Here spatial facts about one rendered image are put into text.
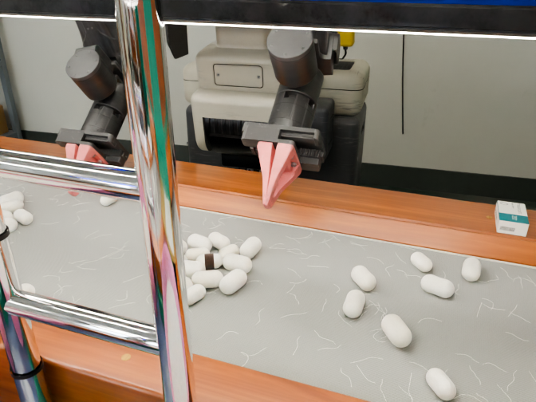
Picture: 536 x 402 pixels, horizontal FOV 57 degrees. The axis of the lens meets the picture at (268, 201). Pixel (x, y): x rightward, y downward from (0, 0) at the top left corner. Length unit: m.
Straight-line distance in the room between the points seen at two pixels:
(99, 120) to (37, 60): 2.47
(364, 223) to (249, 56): 0.61
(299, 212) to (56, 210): 0.37
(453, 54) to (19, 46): 2.41
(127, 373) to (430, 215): 0.45
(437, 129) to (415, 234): 1.96
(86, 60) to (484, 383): 0.69
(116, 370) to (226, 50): 0.89
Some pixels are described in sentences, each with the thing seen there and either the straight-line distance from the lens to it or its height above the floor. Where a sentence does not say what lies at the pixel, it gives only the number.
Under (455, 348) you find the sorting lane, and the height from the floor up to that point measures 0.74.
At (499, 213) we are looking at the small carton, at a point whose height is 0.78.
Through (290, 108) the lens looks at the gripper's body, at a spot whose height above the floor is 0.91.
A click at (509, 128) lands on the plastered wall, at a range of 2.67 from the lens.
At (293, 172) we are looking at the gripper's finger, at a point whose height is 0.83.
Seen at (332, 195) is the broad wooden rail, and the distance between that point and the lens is 0.76.
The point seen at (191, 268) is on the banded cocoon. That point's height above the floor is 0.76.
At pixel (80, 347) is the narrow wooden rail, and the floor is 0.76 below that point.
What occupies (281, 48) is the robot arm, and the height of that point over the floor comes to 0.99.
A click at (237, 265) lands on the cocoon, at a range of 0.60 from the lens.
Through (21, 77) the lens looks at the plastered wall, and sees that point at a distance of 3.43.
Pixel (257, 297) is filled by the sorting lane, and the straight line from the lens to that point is 0.57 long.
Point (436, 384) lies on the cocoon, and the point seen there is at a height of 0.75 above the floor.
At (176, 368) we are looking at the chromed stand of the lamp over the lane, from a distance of 0.37.
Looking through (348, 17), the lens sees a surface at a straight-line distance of 0.36.
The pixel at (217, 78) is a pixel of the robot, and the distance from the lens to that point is 1.22.
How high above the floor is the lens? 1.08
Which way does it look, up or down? 26 degrees down
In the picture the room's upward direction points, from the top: straight up
